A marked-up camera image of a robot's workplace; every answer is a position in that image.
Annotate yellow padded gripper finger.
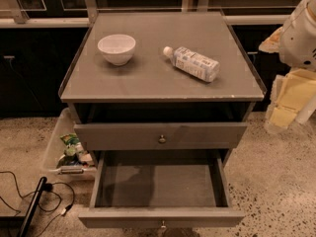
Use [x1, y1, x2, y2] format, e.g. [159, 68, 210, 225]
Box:
[259, 28, 282, 53]
[264, 75, 297, 133]

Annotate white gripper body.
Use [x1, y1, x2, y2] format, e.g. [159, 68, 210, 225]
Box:
[271, 68, 316, 115]

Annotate grey drawer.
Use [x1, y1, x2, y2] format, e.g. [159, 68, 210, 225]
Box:
[79, 150, 244, 228]
[74, 122, 247, 151]

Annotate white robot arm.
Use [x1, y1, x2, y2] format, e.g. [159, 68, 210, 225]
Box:
[259, 0, 316, 133]

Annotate brass upper drawer knob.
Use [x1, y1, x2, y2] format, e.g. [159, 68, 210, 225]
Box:
[158, 135, 167, 144]

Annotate brass drawer knob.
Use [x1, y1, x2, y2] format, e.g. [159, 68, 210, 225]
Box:
[158, 135, 167, 144]
[160, 220, 167, 233]

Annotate grey drawer cabinet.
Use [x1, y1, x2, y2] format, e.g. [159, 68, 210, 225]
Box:
[58, 11, 268, 170]

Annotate brass lower drawer knob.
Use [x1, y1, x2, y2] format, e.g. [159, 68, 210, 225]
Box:
[160, 220, 167, 233]

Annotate clear plastic water bottle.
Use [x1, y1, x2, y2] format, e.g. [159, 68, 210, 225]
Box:
[163, 46, 219, 83]

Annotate white ceramic bowl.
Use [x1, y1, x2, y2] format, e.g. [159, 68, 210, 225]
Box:
[98, 34, 136, 66]

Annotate green snack packets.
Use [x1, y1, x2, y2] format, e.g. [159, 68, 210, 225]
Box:
[57, 133, 94, 168]

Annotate clear plastic storage bin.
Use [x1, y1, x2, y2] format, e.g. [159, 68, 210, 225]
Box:
[40, 108, 96, 182]

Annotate black bar stand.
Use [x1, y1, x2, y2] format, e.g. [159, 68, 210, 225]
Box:
[17, 177, 47, 237]

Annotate black cable with plug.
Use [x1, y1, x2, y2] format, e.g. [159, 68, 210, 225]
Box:
[0, 170, 76, 237]

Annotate metal railing frame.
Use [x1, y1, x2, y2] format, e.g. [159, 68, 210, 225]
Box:
[0, 0, 301, 29]

